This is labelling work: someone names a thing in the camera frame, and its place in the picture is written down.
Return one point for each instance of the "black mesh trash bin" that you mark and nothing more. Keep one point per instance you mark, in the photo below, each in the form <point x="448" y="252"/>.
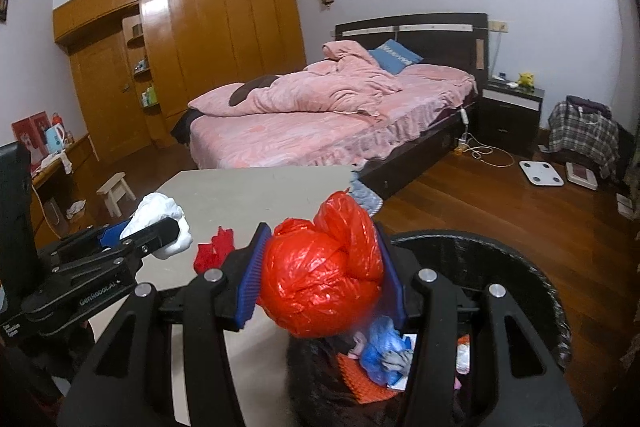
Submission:
<point x="525" y="297"/>

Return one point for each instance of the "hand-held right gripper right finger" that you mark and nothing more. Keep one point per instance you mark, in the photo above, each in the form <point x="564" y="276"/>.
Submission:
<point x="392" y="277"/>

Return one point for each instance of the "plaid bag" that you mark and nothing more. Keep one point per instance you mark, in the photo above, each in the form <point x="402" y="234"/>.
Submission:
<point x="582" y="132"/>

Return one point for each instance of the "dark nightstand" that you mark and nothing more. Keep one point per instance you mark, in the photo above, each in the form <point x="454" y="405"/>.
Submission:
<point x="507" y="122"/>

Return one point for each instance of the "green bottle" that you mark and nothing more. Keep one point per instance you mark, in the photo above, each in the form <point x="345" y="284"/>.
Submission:
<point x="149" y="97"/>

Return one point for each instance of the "white plastic bag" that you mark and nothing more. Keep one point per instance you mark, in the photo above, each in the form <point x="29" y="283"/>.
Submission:
<point x="157" y="209"/>

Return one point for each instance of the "blue plastic bag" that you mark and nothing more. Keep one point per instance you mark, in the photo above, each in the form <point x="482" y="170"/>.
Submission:
<point x="377" y="349"/>

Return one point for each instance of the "pink duvet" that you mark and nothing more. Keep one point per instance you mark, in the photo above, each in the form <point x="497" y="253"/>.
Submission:
<point x="310" y="94"/>

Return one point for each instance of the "dark-faced bathroom scale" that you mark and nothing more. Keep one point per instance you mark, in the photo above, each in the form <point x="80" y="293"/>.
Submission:
<point x="581" y="176"/>

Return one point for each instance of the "white power strip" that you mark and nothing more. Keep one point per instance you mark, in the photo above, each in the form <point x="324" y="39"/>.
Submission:
<point x="465" y="116"/>

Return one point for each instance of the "pink bed sheet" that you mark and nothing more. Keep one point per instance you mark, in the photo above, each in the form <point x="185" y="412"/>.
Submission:
<point x="280" y="137"/>

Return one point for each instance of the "wall outlet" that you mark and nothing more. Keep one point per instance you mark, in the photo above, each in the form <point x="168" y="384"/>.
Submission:
<point x="498" y="26"/>

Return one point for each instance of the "blue pillow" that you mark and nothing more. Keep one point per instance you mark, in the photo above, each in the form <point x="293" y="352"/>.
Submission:
<point x="395" y="56"/>

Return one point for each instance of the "wooden wardrobe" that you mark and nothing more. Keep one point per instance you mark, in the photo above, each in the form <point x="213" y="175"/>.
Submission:
<point x="225" y="47"/>

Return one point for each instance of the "orange foam net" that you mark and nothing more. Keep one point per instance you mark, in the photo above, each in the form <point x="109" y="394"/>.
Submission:
<point x="352" y="374"/>

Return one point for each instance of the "black cloth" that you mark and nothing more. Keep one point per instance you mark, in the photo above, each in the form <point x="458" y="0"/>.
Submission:
<point x="184" y="127"/>

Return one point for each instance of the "white bathroom scale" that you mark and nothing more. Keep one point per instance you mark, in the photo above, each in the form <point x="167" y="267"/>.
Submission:
<point x="541" y="173"/>

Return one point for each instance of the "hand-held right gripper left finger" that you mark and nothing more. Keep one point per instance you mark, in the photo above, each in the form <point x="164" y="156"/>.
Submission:
<point x="250" y="277"/>

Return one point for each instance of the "red photo frame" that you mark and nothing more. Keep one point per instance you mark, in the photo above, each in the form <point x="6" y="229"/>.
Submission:
<point x="27" y="132"/>

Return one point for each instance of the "blue frilled cloth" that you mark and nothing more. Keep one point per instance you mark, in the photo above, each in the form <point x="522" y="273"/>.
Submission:
<point x="365" y="197"/>

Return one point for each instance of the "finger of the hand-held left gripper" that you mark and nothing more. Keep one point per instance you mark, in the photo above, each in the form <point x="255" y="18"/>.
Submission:
<point x="111" y="237"/>
<point x="150" y="239"/>

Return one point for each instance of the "dark wooden bed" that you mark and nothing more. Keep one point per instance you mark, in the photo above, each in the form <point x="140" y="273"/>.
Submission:
<point x="445" y="44"/>

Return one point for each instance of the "light blue kettle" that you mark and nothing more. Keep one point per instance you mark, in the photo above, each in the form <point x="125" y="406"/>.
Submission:
<point x="55" y="138"/>

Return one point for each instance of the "wooden desk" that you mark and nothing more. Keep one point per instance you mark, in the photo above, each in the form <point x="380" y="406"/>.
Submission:
<point x="80" y="152"/>

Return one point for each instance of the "brown paper bag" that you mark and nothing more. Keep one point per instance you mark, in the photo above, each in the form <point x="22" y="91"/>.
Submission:
<point x="52" y="214"/>

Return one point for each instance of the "yellow plush toy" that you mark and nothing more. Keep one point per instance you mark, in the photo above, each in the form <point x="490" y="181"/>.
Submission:
<point x="526" y="79"/>

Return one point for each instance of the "red cloth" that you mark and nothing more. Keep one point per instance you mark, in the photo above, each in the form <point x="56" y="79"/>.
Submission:
<point x="215" y="249"/>

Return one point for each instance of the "white wooden stool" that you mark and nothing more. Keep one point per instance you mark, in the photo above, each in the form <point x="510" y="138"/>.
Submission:
<point x="114" y="184"/>

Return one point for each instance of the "red plastic bag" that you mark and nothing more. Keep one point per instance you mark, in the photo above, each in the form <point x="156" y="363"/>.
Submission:
<point x="320" y="267"/>

